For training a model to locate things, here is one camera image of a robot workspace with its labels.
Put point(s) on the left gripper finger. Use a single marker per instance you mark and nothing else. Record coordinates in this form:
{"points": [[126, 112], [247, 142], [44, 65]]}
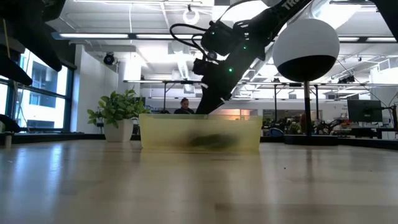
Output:
{"points": [[7, 126], [12, 71]]}

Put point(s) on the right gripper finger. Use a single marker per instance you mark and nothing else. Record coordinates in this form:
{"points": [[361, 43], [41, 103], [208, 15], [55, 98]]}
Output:
{"points": [[210, 104]]}

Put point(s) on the wide black rubber band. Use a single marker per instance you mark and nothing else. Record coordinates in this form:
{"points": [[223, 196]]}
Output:
{"points": [[214, 141]]}

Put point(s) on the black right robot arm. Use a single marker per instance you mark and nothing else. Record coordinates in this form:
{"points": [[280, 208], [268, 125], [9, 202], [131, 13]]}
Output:
{"points": [[273, 15]]}

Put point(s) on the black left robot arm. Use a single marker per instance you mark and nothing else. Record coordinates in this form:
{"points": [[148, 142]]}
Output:
{"points": [[28, 28]]}

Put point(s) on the yellow translucent plastic bin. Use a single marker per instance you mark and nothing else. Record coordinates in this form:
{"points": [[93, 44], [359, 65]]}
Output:
{"points": [[161, 133]]}

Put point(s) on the person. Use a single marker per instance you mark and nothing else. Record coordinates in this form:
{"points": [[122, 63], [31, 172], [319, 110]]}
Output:
{"points": [[184, 107]]}

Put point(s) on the large black-framed window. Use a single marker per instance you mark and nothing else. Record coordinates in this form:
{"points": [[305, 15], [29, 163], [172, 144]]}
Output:
{"points": [[69, 99]]}

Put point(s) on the long ceiling light strip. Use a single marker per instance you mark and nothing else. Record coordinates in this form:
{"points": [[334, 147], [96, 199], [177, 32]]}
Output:
{"points": [[349, 39], [381, 39], [93, 35], [155, 36]]}

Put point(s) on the white globe table lamp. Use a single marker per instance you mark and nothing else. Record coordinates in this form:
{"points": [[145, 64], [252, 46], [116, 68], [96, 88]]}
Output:
{"points": [[306, 40]]}

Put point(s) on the small green potted plant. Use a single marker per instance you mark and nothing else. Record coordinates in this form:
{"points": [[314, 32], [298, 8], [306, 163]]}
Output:
{"points": [[119, 107]]}

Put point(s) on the black ceiling spotlight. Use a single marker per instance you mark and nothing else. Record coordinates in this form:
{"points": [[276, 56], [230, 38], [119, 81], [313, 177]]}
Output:
{"points": [[109, 59]]}

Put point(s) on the black computer monitor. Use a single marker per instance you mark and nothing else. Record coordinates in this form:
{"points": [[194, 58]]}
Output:
{"points": [[365, 110]]}

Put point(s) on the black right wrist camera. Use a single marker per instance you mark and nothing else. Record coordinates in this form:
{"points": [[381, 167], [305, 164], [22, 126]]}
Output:
{"points": [[200, 67]]}

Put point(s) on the black background workstation frame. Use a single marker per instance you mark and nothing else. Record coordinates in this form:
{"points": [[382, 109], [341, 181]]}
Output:
{"points": [[165, 93]]}

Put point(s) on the black aluminium table frame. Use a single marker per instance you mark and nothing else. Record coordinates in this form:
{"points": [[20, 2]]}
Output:
{"points": [[62, 137]]}

